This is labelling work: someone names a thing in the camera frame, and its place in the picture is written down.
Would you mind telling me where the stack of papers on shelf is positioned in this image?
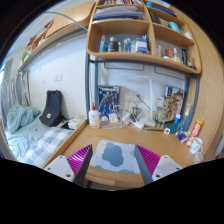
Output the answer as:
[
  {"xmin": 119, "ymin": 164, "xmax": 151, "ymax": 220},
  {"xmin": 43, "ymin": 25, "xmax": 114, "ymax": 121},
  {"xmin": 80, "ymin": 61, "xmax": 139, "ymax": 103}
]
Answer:
[{"xmin": 93, "ymin": 5, "xmax": 144, "ymax": 20}]

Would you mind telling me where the colourful poster box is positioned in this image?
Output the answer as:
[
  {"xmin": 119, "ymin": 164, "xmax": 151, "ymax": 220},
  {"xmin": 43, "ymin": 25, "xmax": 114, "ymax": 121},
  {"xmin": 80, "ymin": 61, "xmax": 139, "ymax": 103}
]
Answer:
[{"xmin": 165, "ymin": 85, "xmax": 184, "ymax": 121}]

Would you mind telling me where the red chips can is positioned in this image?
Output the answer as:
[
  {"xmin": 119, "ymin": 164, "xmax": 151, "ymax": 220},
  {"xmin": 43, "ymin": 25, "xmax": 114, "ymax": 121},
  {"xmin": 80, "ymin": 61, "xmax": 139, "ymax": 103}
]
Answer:
[{"xmin": 186, "ymin": 119, "xmax": 204, "ymax": 147}]

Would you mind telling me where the robot figure model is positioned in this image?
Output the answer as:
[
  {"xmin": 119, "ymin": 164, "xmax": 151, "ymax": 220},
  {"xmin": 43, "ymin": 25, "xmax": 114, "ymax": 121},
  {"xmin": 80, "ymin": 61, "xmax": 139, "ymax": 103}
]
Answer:
[{"xmin": 155, "ymin": 98, "xmax": 176, "ymax": 127}]

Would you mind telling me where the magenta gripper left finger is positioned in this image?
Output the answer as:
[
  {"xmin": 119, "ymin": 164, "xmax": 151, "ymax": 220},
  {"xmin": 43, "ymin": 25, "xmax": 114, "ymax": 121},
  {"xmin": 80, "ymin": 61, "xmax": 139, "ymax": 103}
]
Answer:
[{"xmin": 44, "ymin": 145, "xmax": 93, "ymax": 186}]

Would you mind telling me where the white power strip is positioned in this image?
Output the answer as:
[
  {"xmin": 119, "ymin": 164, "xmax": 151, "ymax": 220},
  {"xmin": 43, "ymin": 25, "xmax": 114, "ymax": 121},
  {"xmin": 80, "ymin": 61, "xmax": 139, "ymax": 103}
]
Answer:
[{"xmin": 131, "ymin": 121, "xmax": 144, "ymax": 130}]

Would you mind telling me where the dark bottle on shelf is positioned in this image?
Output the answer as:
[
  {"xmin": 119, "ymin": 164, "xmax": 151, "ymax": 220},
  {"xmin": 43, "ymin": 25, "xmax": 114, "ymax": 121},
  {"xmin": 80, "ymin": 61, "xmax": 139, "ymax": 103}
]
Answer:
[{"xmin": 108, "ymin": 37, "xmax": 119, "ymax": 52}]

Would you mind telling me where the blue robot model box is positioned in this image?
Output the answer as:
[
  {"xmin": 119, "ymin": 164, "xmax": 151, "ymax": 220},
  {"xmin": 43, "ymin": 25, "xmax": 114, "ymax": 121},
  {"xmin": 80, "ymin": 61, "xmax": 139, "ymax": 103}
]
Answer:
[{"xmin": 98, "ymin": 86, "xmax": 120, "ymax": 117}]

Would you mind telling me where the wooden bed frame rail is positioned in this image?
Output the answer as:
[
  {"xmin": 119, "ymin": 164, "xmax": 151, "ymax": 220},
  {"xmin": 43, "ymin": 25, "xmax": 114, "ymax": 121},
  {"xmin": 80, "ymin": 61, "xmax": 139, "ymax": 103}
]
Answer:
[{"xmin": 42, "ymin": 120, "xmax": 87, "ymax": 168}]

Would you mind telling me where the black backpack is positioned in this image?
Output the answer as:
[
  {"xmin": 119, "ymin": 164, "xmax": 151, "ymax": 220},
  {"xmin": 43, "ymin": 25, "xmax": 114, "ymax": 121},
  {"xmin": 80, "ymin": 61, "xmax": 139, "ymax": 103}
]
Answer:
[{"xmin": 40, "ymin": 90, "xmax": 63, "ymax": 127}]

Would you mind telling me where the blue spray bottle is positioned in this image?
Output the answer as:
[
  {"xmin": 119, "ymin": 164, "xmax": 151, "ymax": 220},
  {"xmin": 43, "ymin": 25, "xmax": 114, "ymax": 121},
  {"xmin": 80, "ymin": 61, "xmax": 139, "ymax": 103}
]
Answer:
[{"xmin": 179, "ymin": 104, "xmax": 190, "ymax": 131}]

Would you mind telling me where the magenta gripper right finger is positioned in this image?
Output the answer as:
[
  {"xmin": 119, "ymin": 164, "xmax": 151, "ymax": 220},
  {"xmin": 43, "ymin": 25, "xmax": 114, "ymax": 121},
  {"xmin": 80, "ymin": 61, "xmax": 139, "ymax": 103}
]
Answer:
[{"xmin": 134, "ymin": 145, "xmax": 182, "ymax": 185}]

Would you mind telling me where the white glue bottle red cap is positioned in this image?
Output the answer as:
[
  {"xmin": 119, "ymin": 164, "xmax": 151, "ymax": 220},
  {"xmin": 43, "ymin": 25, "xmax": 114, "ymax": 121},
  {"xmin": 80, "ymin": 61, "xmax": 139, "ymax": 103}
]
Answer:
[{"xmin": 89, "ymin": 104, "xmax": 100, "ymax": 128}]

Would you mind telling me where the blue cloud mouse pad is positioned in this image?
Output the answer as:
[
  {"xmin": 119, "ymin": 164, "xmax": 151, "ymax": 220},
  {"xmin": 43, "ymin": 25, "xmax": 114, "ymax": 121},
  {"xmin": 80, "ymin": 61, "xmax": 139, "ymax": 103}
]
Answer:
[{"xmin": 90, "ymin": 140, "xmax": 140, "ymax": 174}]

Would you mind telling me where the wooden wall shelf unit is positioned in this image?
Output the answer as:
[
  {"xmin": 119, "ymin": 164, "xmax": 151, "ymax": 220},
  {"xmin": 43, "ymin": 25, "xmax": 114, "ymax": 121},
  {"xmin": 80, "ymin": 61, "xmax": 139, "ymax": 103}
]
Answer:
[{"xmin": 86, "ymin": 0, "xmax": 201, "ymax": 74}]

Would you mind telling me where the white mug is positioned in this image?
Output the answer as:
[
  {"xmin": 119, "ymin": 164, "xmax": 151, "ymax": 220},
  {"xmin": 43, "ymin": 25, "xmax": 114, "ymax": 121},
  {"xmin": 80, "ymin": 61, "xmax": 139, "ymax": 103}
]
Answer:
[{"xmin": 190, "ymin": 137, "xmax": 204, "ymax": 154}]

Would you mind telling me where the light blue blanket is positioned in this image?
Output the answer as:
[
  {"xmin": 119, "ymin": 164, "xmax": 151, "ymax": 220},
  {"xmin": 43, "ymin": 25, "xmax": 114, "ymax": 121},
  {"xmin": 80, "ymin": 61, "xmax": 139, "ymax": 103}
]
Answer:
[{"xmin": 7, "ymin": 104, "xmax": 40, "ymax": 134}]

